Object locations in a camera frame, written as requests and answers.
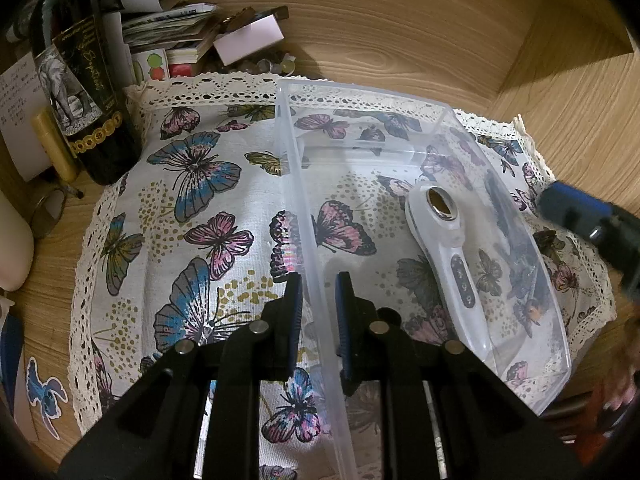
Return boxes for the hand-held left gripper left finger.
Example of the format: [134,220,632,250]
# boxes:
[59,272,304,480]

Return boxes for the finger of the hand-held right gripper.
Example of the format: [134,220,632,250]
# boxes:
[538,182,640,304]

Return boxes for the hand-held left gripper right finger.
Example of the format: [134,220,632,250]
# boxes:
[334,271,584,480]

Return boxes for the clear plastic storage box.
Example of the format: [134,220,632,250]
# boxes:
[276,78,573,480]

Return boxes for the white handheld beauty device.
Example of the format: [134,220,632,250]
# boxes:
[405,183,501,364]

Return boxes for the butterfly print lace cloth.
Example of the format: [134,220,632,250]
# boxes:
[70,73,617,480]

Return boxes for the round metal rimmed lens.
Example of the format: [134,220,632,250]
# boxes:
[30,188,69,240]

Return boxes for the small white cardboard box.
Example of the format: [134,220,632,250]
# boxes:
[213,14,283,66]

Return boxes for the cream white cylindrical container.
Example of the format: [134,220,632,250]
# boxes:
[0,191,36,292]

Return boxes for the yellow lip balm tube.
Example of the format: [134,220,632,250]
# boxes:
[32,109,80,183]

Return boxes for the dark wine bottle elephant label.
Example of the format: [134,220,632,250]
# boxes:
[29,0,143,187]

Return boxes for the stack of papers and booklets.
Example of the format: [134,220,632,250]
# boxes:
[88,0,223,81]

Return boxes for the white handwritten note paper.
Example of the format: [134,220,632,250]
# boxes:
[0,55,54,181]

